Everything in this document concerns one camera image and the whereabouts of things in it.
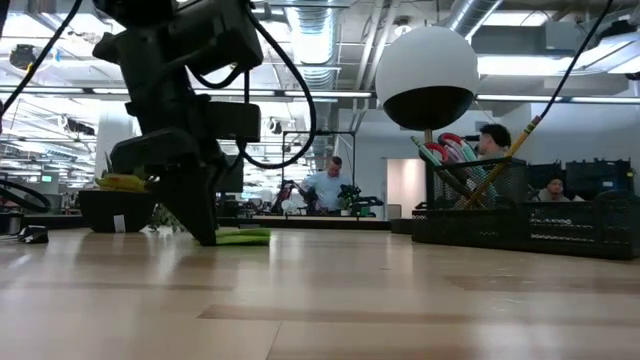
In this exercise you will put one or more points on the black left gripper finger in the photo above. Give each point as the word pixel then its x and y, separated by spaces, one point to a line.
pixel 200 210

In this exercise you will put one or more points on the light green pen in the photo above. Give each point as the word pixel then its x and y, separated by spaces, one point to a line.
pixel 425 149

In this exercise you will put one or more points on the red and black scissors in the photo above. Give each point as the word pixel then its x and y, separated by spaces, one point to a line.
pixel 436 148

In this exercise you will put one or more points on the yellow pencil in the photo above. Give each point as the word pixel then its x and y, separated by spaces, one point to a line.
pixel 515 148

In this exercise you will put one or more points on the black background robot arm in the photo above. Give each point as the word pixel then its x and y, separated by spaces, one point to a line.
pixel 360 202
pixel 287 192

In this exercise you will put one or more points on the black mesh desk organizer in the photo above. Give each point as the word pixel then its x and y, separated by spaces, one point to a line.
pixel 575 235

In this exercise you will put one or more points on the black computer monitor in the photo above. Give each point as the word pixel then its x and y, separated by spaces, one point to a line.
pixel 235 180

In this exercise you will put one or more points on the succulent plant in black pot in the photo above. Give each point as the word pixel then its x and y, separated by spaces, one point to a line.
pixel 117 210

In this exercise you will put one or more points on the person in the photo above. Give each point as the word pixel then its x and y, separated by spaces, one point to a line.
pixel 327 187
pixel 495 140
pixel 554 189

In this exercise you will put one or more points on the black binder clip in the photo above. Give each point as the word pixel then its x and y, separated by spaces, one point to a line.
pixel 34 235

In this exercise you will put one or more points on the black storage crates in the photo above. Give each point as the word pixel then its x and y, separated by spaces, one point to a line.
pixel 600 175

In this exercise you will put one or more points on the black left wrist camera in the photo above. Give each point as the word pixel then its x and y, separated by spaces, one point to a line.
pixel 235 122

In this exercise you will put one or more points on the black aluminium table frame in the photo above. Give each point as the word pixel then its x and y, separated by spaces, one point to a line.
pixel 300 222

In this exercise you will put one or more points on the black background frame rig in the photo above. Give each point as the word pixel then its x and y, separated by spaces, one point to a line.
pixel 320 133

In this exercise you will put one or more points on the large silver ventilation duct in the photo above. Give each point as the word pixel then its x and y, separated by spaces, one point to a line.
pixel 315 45

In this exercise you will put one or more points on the slanted silver ventilation duct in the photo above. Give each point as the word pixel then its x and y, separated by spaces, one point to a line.
pixel 470 15

